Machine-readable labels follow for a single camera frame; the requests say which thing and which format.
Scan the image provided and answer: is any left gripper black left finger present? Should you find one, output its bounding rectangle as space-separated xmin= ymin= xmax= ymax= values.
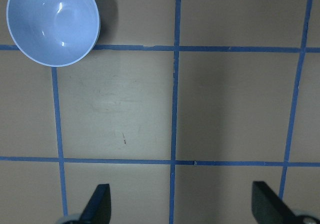
xmin=79 ymin=184 xmax=111 ymax=224

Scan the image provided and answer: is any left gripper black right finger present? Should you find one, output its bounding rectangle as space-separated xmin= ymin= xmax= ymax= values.
xmin=251 ymin=181 xmax=310 ymax=224

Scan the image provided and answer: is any blue bowl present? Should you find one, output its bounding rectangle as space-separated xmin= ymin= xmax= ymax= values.
xmin=6 ymin=0 xmax=101 ymax=67

